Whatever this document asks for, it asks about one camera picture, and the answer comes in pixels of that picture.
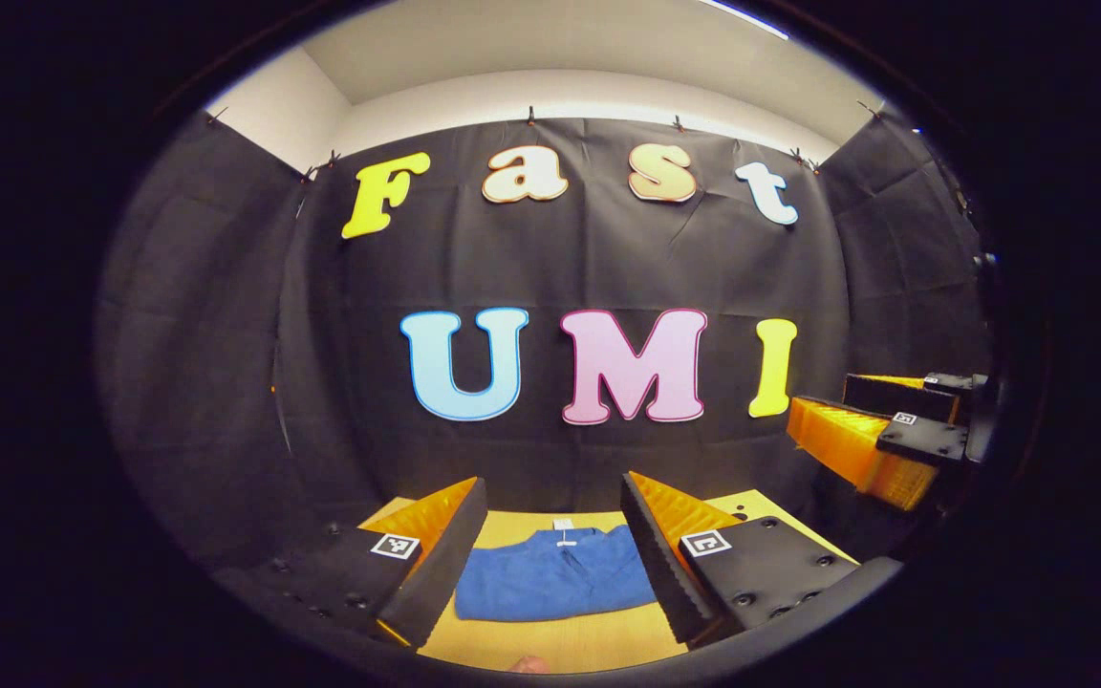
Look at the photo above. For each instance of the blue button jacket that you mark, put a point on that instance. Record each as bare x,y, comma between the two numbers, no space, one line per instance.
550,578

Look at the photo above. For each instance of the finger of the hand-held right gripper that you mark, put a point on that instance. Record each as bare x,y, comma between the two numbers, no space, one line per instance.
847,444
895,397

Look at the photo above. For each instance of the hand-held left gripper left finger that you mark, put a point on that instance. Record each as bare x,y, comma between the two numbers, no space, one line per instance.
445,564

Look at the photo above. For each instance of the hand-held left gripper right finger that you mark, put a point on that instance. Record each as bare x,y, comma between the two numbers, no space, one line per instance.
656,564

